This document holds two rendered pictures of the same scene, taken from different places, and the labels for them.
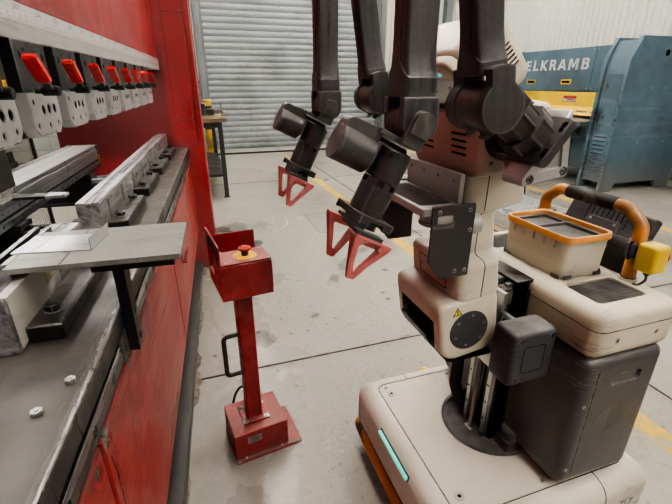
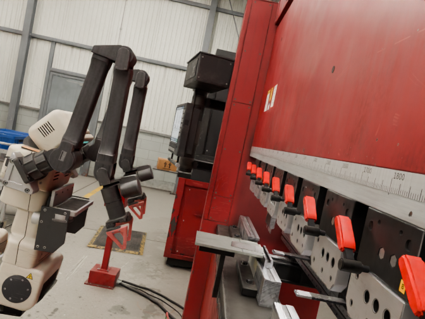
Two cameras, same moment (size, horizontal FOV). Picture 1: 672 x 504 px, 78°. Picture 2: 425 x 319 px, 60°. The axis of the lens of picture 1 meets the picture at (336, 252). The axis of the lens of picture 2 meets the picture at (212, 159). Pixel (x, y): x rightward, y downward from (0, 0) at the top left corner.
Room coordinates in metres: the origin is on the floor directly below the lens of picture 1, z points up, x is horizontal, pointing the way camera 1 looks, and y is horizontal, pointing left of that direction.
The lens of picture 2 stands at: (2.15, 0.65, 1.39)
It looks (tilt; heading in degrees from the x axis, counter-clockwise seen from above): 3 degrees down; 194
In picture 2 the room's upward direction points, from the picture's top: 12 degrees clockwise
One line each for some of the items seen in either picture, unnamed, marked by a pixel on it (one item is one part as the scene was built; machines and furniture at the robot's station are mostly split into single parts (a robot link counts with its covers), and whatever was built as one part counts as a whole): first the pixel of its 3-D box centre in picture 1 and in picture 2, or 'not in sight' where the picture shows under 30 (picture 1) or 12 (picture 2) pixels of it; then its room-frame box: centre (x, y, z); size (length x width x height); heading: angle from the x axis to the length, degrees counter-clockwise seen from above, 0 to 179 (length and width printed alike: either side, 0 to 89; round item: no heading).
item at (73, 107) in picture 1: (53, 88); (299, 204); (1.03, 0.66, 1.26); 0.15 x 0.09 x 0.17; 15
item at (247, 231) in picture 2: not in sight; (246, 233); (0.13, 0.42, 0.92); 0.50 x 0.06 x 0.10; 15
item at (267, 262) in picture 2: (24, 251); (264, 256); (0.69, 0.57, 0.99); 0.20 x 0.03 x 0.03; 15
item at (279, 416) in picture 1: (262, 422); not in sight; (1.22, 0.28, 0.06); 0.25 x 0.20 x 0.12; 116
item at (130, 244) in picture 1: (108, 244); (227, 243); (0.70, 0.42, 1.00); 0.26 x 0.18 x 0.01; 105
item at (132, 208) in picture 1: (128, 211); not in sight; (1.26, 0.66, 0.89); 0.30 x 0.05 x 0.03; 15
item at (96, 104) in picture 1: (79, 87); (319, 218); (1.22, 0.71, 1.26); 0.15 x 0.09 x 0.17; 15
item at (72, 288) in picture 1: (73, 291); (245, 276); (0.72, 0.52, 0.89); 0.30 x 0.05 x 0.03; 15
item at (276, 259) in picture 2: not in sight; (314, 273); (0.13, 0.81, 0.81); 0.64 x 0.08 x 0.14; 105
